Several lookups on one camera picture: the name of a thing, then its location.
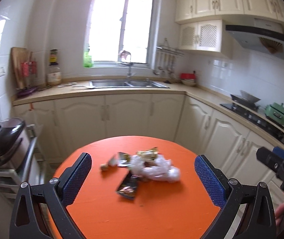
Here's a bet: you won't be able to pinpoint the red lidded container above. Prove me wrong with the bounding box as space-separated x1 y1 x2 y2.
180 73 196 80

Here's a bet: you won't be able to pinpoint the black rice cooker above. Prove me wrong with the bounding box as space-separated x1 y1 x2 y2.
0 117 29 168

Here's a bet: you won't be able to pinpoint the wooden cutting board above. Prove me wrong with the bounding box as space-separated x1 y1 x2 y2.
10 47 30 89

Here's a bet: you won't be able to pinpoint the metal side rack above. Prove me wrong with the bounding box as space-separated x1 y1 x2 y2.
0 124 48 203

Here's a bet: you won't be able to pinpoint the black gas stove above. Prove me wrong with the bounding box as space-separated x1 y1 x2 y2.
220 102 284 145

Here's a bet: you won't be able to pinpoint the yellow label bottle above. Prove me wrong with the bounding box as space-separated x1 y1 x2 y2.
49 49 58 66

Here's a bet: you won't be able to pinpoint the orange round table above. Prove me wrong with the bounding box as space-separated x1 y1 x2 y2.
54 136 219 238

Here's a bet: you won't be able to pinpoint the green electric cooker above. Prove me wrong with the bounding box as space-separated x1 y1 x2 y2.
264 103 284 128

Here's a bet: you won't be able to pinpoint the white plastic bag bundle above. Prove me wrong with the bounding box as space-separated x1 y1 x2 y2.
129 154 180 182

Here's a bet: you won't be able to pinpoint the dark snack wrapper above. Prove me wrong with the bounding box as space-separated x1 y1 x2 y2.
116 171 139 200

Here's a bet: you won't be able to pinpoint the cream lower cabinets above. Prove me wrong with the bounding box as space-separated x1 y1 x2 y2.
14 94 284 205

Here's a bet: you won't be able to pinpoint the green dish soap bottle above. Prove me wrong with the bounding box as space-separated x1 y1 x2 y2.
83 45 93 68

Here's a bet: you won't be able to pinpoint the gold snack wrapper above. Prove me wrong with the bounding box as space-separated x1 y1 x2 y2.
137 147 159 161

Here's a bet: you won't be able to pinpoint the range hood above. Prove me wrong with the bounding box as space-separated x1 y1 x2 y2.
225 17 284 60

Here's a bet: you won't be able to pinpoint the kitchen window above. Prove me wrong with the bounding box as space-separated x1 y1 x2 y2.
84 0 154 67

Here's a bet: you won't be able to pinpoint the chrome kitchen faucet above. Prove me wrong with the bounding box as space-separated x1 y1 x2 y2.
119 50 134 83

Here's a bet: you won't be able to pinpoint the white bowl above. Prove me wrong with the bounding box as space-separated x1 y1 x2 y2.
181 79 197 87

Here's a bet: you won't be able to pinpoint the stainless steel sink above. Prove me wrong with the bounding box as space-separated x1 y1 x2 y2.
89 79 168 88

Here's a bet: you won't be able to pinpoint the silver printed wrapper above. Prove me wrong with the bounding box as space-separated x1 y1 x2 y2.
118 152 131 167

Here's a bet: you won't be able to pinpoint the knife rack with red handles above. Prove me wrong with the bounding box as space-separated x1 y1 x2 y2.
17 51 38 98

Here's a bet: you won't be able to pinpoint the large glass jar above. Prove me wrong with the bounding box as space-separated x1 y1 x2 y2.
47 65 62 86

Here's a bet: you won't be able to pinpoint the hanging utensil rack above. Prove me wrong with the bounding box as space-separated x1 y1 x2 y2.
153 38 184 79

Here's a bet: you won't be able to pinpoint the upper lattice cabinet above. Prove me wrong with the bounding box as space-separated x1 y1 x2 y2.
179 20 233 59

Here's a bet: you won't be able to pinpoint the steel wok on stove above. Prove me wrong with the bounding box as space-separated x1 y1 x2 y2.
240 90 260 104

